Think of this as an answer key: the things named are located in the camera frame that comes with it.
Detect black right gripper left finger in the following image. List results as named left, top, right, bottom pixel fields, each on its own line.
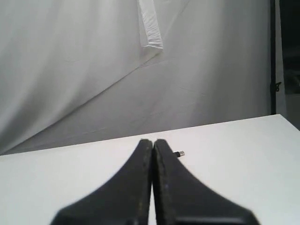
left=52, top=139, right=153, bottom=225

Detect grey backdrop cloth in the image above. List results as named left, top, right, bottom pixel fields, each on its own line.
left=0, top=0, right=278, bottom=155

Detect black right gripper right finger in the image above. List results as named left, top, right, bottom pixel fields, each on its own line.
left=152, top=139, right=258, bottom=225

